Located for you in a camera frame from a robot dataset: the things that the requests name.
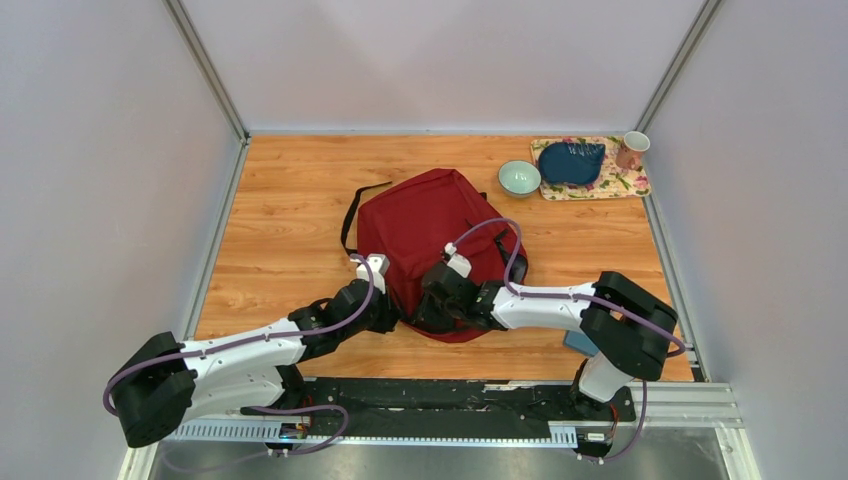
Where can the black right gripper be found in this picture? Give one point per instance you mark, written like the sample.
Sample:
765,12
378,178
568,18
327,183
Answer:
425,314

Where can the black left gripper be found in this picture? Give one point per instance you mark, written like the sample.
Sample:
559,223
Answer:
390,318

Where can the red student backpack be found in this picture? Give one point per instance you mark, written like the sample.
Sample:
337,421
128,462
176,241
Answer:
411,222

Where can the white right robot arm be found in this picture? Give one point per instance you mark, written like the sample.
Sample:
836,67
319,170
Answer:
632,330

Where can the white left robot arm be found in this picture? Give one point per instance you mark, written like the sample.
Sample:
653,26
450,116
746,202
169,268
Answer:
167,383

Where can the teal blue wallet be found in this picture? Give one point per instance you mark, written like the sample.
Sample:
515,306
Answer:
580,343

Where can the pale blue ceramic bowl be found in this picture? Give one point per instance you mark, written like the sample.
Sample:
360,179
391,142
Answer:
519,178

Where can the dark blue pencil pouch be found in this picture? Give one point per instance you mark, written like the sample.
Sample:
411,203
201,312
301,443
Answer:
571,163

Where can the pink mug white inside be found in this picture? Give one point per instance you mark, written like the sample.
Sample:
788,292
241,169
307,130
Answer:
633,146

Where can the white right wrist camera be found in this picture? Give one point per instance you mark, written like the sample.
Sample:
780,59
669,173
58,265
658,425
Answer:
455,261

